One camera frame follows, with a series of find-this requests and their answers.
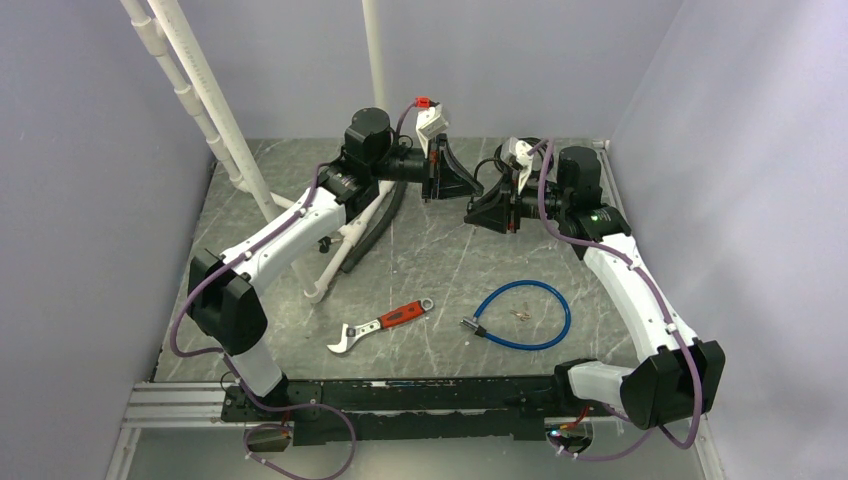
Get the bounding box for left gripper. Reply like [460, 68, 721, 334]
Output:
[372, 134, 484, 205]

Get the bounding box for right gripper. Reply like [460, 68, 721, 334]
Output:
[464, 167, 570, 234]

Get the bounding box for black USB cable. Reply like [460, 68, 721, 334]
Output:
[471, 137, 558, 200]

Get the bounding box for silver lock keys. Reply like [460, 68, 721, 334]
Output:
[510, 302, 532, 322]

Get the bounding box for blue cable lock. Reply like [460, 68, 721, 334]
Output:
[460, 279, 573, 352]

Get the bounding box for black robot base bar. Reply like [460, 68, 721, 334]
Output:
[221, 375, 607, 446]

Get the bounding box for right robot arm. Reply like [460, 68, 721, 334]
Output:
[464, 139, 726, 430]

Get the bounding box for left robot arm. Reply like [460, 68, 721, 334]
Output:
[181, 98, 482, 420]

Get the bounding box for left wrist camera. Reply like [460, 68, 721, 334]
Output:
[414, 96, 450, 147]

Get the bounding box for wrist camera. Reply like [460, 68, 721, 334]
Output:
[496, 137, 541, 193]
[414, 96, 450, 147]

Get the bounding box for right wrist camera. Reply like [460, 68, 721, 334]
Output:
[496, 137, 541, 193]

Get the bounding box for red handled adjustable wrench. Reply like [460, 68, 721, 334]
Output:
[326, 298, 435, 355]

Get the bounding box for black corrugated hose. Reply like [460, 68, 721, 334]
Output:
[339, 180, 409, 276]

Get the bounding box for white PVC pipe frame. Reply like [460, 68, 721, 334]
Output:
[121, 0, 397, 306]

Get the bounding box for aluminium rail frame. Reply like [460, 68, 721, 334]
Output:
[106, 382, 225, 479]

